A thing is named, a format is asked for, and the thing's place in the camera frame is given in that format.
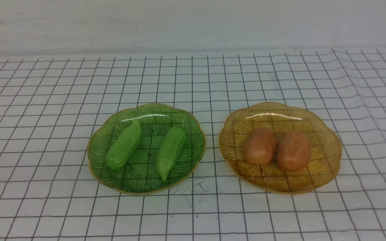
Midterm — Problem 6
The green glass leaf plate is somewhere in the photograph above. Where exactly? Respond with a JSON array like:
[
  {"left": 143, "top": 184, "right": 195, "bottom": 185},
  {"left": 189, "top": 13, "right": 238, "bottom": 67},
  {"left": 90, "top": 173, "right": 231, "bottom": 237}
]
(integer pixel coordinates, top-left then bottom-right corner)
[{"left": 87, "top": 103, "right": 206, "bottom": 195}]

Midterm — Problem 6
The orange potato toy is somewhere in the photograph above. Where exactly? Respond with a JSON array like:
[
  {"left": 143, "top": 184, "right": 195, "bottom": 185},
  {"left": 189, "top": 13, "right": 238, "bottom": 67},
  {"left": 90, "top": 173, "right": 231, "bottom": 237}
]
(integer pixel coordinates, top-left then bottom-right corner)
[
  {"left": 245, "top": 127, "right": 278, "bottom": 166},
  {"left": 277, "top": 131, "right": 311, "bottom": 172}
]

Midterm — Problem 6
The amber glass leaf plate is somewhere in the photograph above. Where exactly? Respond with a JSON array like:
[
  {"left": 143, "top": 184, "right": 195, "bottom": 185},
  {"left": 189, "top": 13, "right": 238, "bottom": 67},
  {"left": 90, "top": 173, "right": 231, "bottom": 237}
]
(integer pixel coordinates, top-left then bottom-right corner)
[{"left": 219, "top": 102, "right": 342, "bottom": 195}]

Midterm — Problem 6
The green cucumber toy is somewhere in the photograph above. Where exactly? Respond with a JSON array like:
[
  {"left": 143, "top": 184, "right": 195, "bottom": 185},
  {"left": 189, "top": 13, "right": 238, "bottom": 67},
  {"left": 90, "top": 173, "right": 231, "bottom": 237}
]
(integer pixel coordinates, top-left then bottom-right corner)
[
  {"left": 155, "top": 126, "right": 186, "bottom": 182},
  {"left": 105, "top": 119, "right": 142, "bottom": 170}
]

